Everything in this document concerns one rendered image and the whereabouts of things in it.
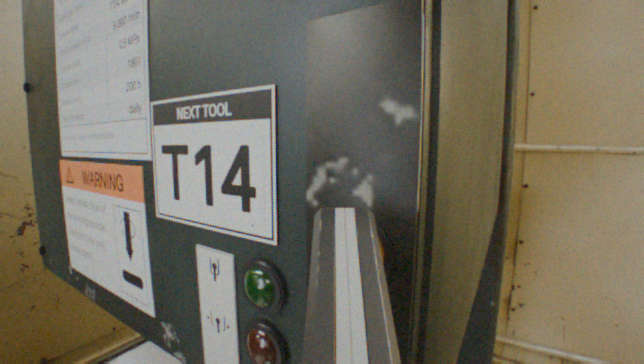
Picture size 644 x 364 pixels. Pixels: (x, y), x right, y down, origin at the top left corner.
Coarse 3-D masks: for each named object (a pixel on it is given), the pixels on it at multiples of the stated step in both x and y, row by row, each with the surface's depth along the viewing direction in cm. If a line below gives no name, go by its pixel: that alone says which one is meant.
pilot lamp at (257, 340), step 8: (248, 336) 15; (256, 336) 15; (264, 336) 15; (248, 344) 15; (256, 344) 15; (264, 344) 14; (272, 344) 14; (256, 352) 15; (264, 352) 14; (272, 352) 14; (256, 360) 15; (264, 360) 14; (272, 360) 14
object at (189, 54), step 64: (192, 0) 16; (256, 0) 13; (320, 0) 12; (384, 0) 10; (448, 0) 10; (192, 64) 16; (256, 64) 14; (448, 64) 11; (448, 128) 11; (448, 192) 11; (64, 256) 30; (192, 256) 18; (256, 256) 15; (448, 256) 12; (128, 320) 23; (192, 320) 19; (448, 320) 14
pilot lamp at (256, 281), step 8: (248, 272) 15; (256, 272) 14; (264, 272) 14; (248, 280) 14; (256, 280) 14; (264, 280) 14; (248, 288) 14; (256, 288) 14; (264, 288) 14; (272, 288) 14; (248, 296) 15; (256, 296) 14; (264, 296) 14; (272, 296) 14; (256, 304) 14; (264, 304) 14
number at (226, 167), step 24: (192, 144) 16; (216, 144) 15; (240, 144) 15; (192, 168) 17; (216, 168) 16; (240, 168) 15; (192, 192) 17; (216, 192) 16; (240, 192) 15; (216, 216) 16; (240, 216) 15
